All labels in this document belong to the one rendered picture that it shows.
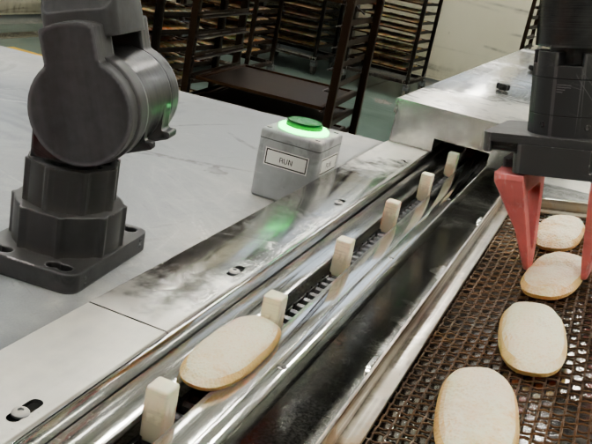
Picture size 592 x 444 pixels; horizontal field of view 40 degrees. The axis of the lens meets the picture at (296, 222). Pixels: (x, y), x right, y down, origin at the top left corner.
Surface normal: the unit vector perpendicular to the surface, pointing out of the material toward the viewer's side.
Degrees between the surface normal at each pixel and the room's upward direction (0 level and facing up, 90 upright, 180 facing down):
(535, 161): 91
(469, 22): 90
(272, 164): 90
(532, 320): 14
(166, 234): 0
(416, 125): 90
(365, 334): 0
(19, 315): 0
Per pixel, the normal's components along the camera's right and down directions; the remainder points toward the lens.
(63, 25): -0.18, 0.29
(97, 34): 0.98, -0.03
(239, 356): 0.22, -0.78
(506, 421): 0.36, -0.88
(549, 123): -0.72, 0.18
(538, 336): -0.03, -0.95
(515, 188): -0.47, 0.56
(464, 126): -0.38, 0.24
